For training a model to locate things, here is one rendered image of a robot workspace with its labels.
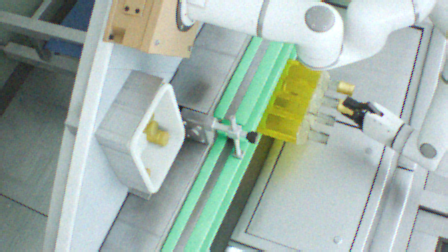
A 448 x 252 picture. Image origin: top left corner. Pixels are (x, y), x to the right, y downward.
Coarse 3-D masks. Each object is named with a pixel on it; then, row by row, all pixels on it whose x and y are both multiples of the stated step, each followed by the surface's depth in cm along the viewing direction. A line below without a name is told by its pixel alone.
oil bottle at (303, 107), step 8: (272, 96) 152; (280, 96) 151; (288, 96) 151; (296, 96) 151; (272, 104) 150; (280, 104) 150; (288, 104) 150; (296, 104) 150; (304, 104) 149; (312, 104) 149; (288, 112) 149; (296, 112) 148; (304, 112) 148; (312, 112) 148; (312, 120) 148
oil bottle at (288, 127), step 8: (264, 112) 149; (272, 112) 149; (280, 112) 148; (264, 120) 148; (272, 120) 147; (280, 120) 147; (288, 120) 147; (296, 120) 147; (304, 120) 146; (256, 128) 150; (264, 128) 149; (272, 128) 147; (280, 128) 146; (288, 128) 146; (296, 128) 145; (304, 128) 145; (272, 136) 150; (280, 136) 149; (288, 136) 147; (296, 136) 146; (304, 136) 145; (296, 144) 149
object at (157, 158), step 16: (160, 96) 117; (160, 112) 130; (176, 112) 128; (160, 128) 136; (176, 128) 134; (128, 144) 114; (144, 144) 134; (176, 144) 135; (144, 160) 133; (160, 160) 133; (144, 176) 121; (160, 176) 131
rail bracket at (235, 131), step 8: (208, 120) 134; (232, 120) 128; (208, 128) 134; (216, 128) 133; (224, 128) 133; (232, 128) 131; (240, 128) 132; (232, 136) 132; (240, 136) 132; (248, 136) 131; (256, 136) 130; (240, 152) 140
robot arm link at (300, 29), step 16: (272, 0) 108; (288, 0) 108; (304, 0) 108; (272, 16) 107; (288, 16) 106; (304, 16) 105; (320, 16) 105; (336, 16) 105; (272, 32) 109; (288, 32) 107; (304, 32) 105; (320, 32) 104; (336, 32) 105; (304, 48) 109; (320, 48) 107; (336, 48) 109; (320, 64) 114
